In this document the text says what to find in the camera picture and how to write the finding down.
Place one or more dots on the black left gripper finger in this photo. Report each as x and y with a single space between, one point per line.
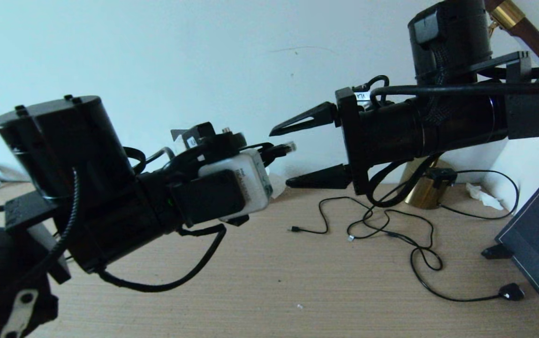
264 157

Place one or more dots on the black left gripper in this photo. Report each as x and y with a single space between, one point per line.
124 220

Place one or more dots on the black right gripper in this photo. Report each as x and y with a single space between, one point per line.
391 131

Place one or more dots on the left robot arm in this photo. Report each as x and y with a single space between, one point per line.
63 141

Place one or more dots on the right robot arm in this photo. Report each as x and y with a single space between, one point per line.
457 37

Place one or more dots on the white toilet paper roll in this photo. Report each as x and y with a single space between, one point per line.
277 185

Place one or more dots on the brass desk lamp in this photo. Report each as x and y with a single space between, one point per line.
421 197

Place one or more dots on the crumpled white tissue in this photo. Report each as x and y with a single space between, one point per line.
482 196

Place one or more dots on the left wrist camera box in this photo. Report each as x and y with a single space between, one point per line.
246 183

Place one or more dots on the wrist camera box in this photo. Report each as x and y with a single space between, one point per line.
246 183
368 99

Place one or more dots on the grey wall socket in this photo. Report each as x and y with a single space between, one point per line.
176 134

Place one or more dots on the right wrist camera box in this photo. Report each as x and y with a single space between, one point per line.
368 99

